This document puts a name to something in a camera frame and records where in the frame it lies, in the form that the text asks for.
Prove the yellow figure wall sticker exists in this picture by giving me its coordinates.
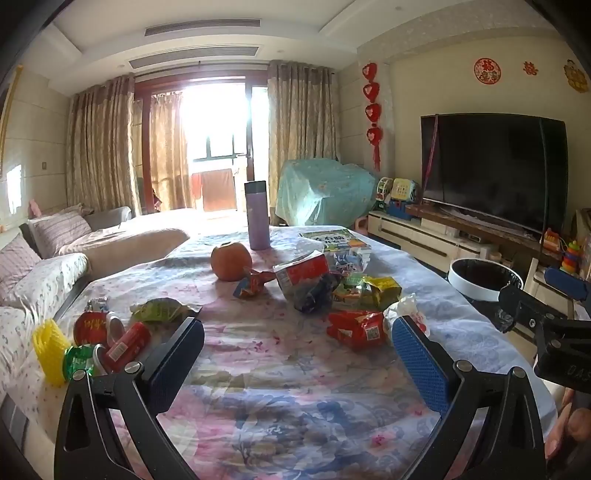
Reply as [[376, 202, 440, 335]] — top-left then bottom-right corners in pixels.
[[563, 59, 589, 93]]

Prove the round black and white bin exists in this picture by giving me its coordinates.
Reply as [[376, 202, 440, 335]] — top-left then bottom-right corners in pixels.
[[447, 258, 527, 334]]

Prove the pink striped pillow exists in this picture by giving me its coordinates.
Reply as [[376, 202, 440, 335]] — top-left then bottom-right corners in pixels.
[[28, 210, 93, 259], [0, 233, 42, 296]]

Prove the white chair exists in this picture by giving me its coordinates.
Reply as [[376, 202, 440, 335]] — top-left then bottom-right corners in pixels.
[[526, 256, 578, 319]]

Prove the white television cabinet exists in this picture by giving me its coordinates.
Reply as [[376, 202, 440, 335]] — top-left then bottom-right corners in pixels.
[[368, 203, 591, 296]]

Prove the teal cloth covered furniture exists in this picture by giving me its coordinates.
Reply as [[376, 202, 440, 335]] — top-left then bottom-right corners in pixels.
[[276, 158, 379, 227]]

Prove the beige patterned curtain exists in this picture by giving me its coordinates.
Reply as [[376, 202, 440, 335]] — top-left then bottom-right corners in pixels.
[[267, 60, 341, 227], [66, 76, 137, 217]]

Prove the red dark snack bag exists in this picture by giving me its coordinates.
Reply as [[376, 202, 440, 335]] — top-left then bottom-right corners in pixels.
[[273, 251, 331, 296]]

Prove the orange hanging towel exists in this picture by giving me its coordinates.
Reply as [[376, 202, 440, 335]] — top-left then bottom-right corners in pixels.
[[191, 168, 236, 213]]

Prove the person's right hand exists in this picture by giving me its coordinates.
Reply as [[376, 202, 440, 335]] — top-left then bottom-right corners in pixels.
[[545, 388, 591, 461]]

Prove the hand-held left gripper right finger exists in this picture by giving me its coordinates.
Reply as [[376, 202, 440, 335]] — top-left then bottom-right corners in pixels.
[[392, 315, 548, 480]]

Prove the green snack bag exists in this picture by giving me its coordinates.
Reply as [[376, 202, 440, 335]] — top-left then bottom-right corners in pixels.
[[129, 298, 204, 325]]

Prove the stack of children's books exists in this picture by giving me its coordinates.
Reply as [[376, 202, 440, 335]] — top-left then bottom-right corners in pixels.
[[298, 229, 372, 259]]

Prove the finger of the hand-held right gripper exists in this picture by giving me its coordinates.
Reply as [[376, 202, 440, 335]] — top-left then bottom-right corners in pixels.
[[544, 267, 591, 319], [498, 284, 571, 334]]

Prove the stacking ring toy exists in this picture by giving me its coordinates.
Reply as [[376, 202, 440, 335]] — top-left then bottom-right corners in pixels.
[[560, 240, 583, 276]]

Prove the dark blue wrapper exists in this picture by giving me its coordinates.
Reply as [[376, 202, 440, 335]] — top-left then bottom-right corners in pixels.
[[293, 272, 342, 313]]

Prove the red heart hanging decoration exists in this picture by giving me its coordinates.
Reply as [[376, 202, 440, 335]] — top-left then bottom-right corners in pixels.
[[361, 62, 385, 171]]

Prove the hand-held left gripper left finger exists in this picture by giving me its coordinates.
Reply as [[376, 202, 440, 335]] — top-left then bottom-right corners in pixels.
[[54, 316, 206, 480]]

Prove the beige sheer curtain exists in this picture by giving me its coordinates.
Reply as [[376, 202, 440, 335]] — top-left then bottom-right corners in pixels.
[[148, 90, 195, 210]]

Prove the sofa with floral cover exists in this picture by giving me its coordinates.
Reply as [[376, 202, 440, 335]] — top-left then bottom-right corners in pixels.
[[0, 205, 190, 416]]

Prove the orange and blue wrapper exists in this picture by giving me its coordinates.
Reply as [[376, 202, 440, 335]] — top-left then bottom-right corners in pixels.
[[233, 270, 278, 300]]

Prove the black television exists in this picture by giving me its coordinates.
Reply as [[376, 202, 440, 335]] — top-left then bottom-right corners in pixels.
[[420, 113, 570, 238]]

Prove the red lidded bowl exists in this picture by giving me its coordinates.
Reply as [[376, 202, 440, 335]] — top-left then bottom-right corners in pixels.
[[74, 310, 114, 347]]

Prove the purple thermos bottle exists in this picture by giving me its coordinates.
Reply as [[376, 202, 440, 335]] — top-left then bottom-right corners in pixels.
[[244, 181, 272, 251]]

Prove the red snack packet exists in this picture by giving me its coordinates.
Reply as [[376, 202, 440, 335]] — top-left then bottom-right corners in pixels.
[[327, 310, 389, 350]]

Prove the round red wall sticker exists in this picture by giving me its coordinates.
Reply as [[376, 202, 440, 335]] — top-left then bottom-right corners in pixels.
[[473, 58, 503, 85]]

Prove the colourful activity cube toy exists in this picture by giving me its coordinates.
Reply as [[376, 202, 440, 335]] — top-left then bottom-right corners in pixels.
[[390, 178, 421, 206]]

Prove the yellow foam net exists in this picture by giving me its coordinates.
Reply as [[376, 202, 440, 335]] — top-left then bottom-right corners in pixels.
[[32, 319, 72, 386]]

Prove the blue toy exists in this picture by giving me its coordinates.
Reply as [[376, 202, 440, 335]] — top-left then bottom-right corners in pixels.
[[385, 198, 416, 219]]

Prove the white plastic cup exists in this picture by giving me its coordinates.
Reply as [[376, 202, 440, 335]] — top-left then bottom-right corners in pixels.
[[105, 311, 126, 348]]

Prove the green and yellow wrapper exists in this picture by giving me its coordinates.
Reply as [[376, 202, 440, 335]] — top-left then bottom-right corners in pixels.
[[332, 275, 402, 311]]

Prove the white plastic bag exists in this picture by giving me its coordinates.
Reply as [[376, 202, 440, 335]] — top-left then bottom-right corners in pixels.
[[383, 293, 431, 344]]

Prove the orange fruit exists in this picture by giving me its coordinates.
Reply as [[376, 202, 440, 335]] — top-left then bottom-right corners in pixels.
[[211, 241, 253, 281]]

